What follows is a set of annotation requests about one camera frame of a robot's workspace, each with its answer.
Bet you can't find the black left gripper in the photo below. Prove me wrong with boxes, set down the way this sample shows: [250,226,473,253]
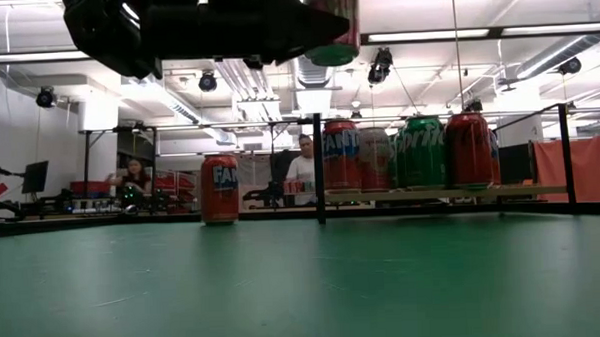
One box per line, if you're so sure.
[123,0,352,76]

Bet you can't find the silver can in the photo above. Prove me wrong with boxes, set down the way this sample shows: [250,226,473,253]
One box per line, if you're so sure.
[302,0,362,68]
[357,126,397,192]

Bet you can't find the red soda can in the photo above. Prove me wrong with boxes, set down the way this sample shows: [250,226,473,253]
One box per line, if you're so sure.
[443,110,496,190]

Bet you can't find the person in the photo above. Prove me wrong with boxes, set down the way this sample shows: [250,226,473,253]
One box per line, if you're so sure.
[283,132,318,208]
[104,157,155,211]

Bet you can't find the white hanging sheet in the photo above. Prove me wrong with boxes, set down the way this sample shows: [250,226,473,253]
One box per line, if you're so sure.
[236,154,273,212]

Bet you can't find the black overhead light bar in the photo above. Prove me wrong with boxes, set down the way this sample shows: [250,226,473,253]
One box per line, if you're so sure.
[0,21,600,65]

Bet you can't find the red storage bins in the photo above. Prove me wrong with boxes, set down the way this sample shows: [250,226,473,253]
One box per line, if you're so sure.
[152,169,202,215]

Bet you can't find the black partition panel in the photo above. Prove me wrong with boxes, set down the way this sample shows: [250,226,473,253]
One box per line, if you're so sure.
[497,142,535,186]

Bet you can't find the green table mat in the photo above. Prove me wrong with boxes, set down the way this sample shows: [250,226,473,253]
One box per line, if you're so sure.
[0,206,600,337]

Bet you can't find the black monitor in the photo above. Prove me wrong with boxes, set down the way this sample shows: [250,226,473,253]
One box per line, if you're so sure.
[20,160,51,195]

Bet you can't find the red cloth panel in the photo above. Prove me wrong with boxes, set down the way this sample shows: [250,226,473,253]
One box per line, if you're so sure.
[531,134,600,206]

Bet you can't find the wooden shelf with black frame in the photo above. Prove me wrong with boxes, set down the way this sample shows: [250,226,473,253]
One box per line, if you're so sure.
[310,102,578,225]

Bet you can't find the black background rig frame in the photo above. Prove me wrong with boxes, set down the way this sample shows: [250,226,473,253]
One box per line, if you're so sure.
[77,118,322,218]

